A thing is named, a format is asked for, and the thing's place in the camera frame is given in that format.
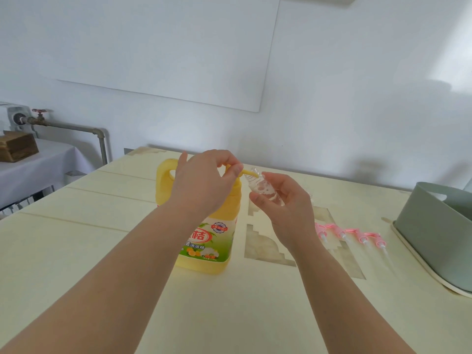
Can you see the person's right hand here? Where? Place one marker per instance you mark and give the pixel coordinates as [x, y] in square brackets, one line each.
[295, 217]

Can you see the person's left hand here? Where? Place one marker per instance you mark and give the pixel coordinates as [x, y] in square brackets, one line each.
[203, 180]

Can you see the pink pump dispenser head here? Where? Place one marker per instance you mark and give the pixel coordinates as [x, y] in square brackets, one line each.
[376, 238]
[319, 228]
[356, 234]
[337, 230]

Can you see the yellow detergent jug with pump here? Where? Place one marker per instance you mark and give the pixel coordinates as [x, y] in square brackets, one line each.
[225, 208]

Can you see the small clear plastic bottle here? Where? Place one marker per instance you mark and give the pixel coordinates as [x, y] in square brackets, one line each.
[263, 186]

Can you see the grey-green plastic basket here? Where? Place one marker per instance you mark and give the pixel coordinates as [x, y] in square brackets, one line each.
[431, 235]

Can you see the person's right forearm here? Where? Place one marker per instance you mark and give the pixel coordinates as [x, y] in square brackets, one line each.
[343, 306]

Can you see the person's left forearm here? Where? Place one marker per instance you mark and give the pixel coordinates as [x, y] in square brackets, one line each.
[103, 291]

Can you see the brown wooden box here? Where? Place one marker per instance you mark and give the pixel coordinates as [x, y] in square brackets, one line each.
[18, 146]

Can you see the grey metal pipe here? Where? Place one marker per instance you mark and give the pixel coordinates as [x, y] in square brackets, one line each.
[73, 126]

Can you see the white tablecloth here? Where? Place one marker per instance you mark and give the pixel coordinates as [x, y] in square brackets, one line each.
[37, 173]

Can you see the red pipe valve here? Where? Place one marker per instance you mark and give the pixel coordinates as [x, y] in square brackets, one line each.
[39, 113]

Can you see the white wall board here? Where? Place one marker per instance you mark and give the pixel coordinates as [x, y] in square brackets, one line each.
[169, 47]

